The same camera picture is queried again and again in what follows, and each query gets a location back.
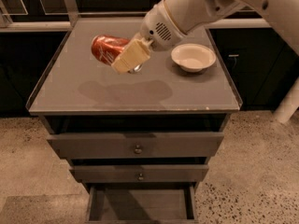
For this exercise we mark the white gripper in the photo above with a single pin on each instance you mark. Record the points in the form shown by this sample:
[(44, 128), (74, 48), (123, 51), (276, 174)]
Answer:
[(156, 27)]

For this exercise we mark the grey drawer cabinet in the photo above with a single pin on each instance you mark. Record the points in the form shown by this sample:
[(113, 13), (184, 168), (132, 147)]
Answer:
[(77, 94)]

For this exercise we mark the bottom drawer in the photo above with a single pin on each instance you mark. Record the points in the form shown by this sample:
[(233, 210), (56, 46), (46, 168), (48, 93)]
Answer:
[(136, 203)]

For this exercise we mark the top drawer knob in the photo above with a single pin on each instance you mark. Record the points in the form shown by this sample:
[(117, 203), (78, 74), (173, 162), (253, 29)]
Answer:
[(138, 149)]

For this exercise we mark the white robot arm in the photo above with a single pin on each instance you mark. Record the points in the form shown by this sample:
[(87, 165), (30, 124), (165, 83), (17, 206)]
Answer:
[(281, 15)]

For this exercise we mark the drawer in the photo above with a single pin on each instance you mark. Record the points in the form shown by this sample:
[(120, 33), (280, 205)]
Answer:
[(79, 146), (139, 173), (136, 203)]

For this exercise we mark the white bowl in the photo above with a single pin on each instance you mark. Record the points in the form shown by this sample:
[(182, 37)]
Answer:
[(193, 58)]

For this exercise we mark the middle drawer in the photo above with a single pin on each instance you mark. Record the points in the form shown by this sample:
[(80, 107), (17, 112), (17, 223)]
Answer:
[(139, 173)]

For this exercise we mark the metal railing frame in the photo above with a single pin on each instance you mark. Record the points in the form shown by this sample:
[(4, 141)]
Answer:
[(29, 16)]

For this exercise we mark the middle drawer knob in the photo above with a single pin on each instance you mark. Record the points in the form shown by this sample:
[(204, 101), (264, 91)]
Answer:
[(140, 177)]

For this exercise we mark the white post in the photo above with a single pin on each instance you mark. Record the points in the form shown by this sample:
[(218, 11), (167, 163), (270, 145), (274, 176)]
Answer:
[(289, 104)]

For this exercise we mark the top drawer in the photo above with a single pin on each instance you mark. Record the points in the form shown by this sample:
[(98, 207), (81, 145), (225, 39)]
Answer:
[(79, 146)]

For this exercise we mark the drawer knob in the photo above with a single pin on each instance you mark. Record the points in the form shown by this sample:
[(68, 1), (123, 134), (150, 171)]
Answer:
[(138, 149), (140, 177)]

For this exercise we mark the red coke can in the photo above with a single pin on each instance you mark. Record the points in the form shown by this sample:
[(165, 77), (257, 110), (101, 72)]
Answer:
[(106, 48)]

